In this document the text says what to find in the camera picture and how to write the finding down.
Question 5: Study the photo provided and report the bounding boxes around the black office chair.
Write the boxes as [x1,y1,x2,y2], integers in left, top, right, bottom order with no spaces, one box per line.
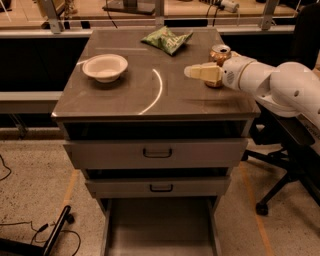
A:
[242,3,320,215]

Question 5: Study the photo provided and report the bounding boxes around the black stand base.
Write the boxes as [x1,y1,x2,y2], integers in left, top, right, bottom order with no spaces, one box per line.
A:
[0,204,76,256]

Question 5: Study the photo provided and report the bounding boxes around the grey top drawer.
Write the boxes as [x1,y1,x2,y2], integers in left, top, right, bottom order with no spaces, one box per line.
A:
[64,138,247,169]

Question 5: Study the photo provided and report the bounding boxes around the black monitor base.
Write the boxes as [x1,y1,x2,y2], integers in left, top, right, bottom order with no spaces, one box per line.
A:
[102,0,155,15]

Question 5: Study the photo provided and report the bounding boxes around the green chip bag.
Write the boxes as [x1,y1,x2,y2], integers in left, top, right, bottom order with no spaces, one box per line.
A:
[141,26,193,56]

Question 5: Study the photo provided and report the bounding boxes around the black floor cable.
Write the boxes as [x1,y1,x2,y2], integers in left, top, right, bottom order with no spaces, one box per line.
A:
[0,153,82,256]

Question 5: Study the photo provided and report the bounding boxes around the white bowl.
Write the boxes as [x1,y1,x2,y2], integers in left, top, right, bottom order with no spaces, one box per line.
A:
[82,54,128,83]

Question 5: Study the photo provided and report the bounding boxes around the grey middle drawer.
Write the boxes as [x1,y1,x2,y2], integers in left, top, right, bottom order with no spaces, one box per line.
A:
[85,177,231,198]

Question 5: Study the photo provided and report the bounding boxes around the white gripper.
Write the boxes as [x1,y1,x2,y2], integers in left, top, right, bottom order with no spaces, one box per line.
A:
[184,51,257,90]

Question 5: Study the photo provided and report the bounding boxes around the open grey bottom drawer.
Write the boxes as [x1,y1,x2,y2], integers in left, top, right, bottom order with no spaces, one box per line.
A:
[101,197,222,256]

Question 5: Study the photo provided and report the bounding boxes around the orange soda can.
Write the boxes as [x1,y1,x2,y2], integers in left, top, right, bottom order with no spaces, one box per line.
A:
[205,44,231,88]

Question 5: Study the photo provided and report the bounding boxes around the grey drawer cabinet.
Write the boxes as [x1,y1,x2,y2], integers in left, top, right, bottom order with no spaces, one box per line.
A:
[50,27,262,256]

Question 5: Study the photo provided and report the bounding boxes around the white power adapter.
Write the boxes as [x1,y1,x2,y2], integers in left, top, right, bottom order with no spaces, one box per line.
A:
[221,0,239,13]

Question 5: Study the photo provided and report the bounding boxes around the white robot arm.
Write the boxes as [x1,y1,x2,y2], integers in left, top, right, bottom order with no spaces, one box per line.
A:
[184,55,320,128]

